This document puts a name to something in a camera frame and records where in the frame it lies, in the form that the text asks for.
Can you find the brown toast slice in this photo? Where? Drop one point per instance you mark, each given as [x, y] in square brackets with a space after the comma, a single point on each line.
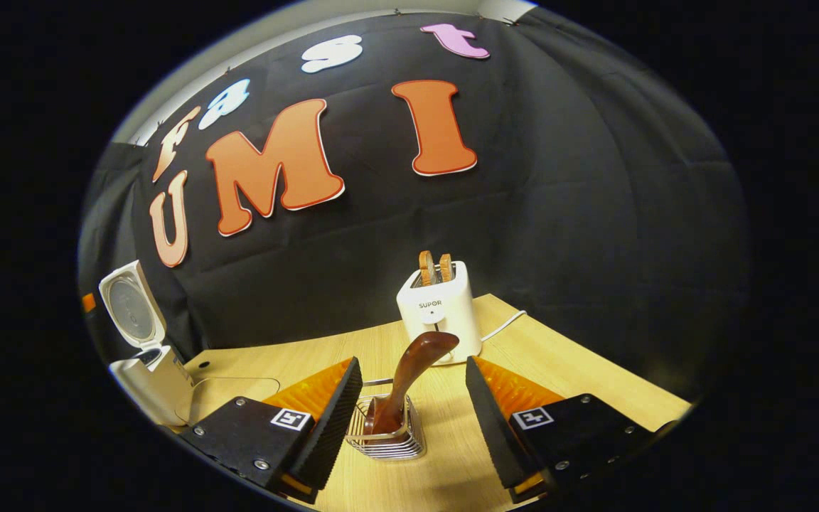
[427, 269]
[446, 267]

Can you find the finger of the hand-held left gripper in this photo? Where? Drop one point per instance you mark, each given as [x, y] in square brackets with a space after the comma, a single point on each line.
[88, 303]

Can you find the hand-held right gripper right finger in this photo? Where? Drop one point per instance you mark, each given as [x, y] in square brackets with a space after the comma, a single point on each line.
[495, 434]

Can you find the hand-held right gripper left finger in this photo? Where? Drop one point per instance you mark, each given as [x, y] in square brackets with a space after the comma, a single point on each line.
[331, 434]

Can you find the white rice cooker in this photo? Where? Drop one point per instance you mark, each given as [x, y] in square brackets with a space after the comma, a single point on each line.
[157, 391]

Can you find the white toaster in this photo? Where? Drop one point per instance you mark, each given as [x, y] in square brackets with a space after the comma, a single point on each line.
[445, 316]

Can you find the black backdrop cloth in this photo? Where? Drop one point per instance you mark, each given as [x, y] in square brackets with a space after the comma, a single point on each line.
[594, 249]

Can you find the brown wooden spoon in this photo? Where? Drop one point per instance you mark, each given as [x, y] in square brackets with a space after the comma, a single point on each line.
[416, 363]

